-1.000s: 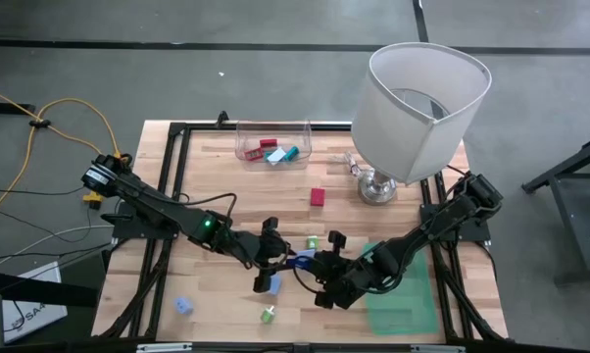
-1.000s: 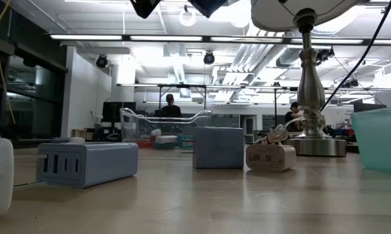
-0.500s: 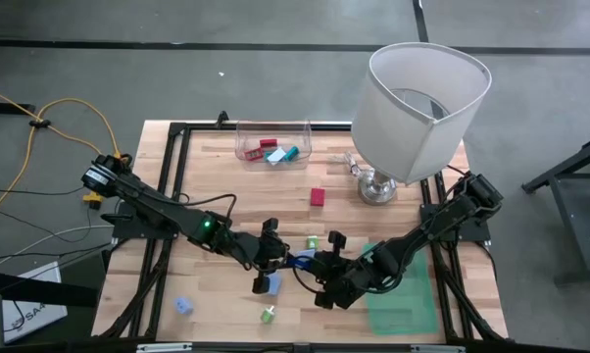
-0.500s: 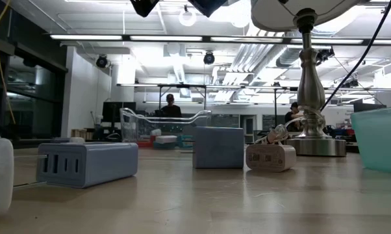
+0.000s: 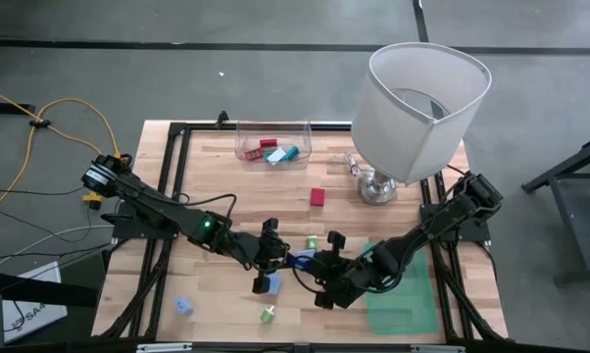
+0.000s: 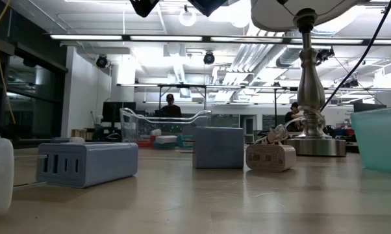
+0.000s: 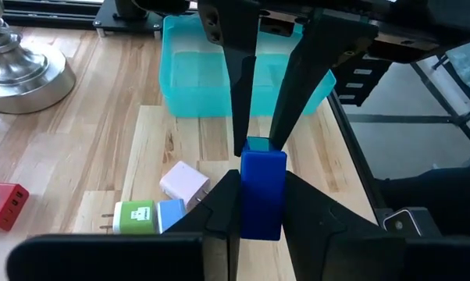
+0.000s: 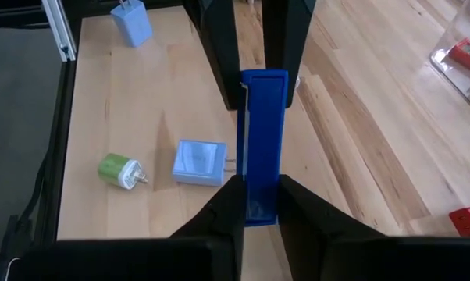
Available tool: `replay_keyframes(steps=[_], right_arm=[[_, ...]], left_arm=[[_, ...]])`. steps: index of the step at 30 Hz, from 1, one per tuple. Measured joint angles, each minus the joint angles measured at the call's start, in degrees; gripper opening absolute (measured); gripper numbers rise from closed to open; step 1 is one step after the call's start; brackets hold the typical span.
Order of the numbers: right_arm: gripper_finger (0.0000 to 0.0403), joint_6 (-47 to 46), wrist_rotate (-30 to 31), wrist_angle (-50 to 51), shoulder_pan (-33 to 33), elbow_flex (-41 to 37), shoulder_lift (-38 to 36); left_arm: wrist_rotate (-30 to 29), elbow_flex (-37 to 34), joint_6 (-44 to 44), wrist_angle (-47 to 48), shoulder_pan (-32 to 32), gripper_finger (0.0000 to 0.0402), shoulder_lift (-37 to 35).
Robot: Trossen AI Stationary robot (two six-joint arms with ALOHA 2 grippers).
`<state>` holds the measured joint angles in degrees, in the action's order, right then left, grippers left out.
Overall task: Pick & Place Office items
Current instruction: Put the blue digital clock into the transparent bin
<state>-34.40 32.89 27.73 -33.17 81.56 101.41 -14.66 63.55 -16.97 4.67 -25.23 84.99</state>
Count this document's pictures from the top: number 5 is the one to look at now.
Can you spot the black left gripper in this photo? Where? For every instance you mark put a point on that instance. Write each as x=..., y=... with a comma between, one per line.
x=268, y=252

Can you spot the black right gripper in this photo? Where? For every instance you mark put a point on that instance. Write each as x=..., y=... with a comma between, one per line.
x=339, y=279

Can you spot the light blue wall charger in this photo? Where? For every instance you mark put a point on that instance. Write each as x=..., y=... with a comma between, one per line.
x=275, y=284
x=182, y=305

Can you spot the dark blue block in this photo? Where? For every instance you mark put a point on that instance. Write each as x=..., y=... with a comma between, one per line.
x=300, y=265

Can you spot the green plug adapter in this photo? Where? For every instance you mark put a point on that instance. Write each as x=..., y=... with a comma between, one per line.
x=268, y=314
x=312, y=242

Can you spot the pale blue block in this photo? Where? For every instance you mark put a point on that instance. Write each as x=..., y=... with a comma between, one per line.
x=276, y=156

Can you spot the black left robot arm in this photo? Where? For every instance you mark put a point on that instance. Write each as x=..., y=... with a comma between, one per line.
x=153, y=206

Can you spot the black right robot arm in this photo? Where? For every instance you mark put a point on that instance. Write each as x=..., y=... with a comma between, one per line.
x=422, y=235

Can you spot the dark red flat block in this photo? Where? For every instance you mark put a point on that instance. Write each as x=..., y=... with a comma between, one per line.
x=317, y=197

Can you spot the green translucent plastic bin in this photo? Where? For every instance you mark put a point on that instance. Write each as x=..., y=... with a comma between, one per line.
x=408, y=318

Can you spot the clear plastic bin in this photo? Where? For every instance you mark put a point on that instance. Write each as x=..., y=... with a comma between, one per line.
x=248, y=132

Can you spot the black clamp knob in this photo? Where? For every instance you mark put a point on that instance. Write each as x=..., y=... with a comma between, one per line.
x=221, y=118

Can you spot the silver edge strip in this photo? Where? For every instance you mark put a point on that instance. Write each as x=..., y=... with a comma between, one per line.
x=331, y=122

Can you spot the white lamp with shade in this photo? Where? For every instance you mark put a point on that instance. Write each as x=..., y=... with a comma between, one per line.
x=422, y=122

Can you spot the white printed box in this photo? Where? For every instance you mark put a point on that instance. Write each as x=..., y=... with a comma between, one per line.
x=40, y=314

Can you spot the black beam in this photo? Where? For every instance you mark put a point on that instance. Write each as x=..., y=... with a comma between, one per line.
x=30, y=289

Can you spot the black metal side table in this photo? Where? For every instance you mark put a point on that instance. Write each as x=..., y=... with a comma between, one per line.
x=574, y=230

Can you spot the black floor bar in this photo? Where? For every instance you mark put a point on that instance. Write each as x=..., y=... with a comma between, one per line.
x=6, y=108

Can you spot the long silver bracket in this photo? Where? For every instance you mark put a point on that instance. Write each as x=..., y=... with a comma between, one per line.
x=437, y=349
x=162, y=347

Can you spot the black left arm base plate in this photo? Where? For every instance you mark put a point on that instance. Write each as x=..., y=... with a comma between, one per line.
x=128, y=233

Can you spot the black aluminium frame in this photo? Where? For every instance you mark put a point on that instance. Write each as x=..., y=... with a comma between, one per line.
x=331, y=128

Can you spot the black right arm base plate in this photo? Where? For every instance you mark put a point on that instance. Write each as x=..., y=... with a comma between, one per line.
x=478, y=233

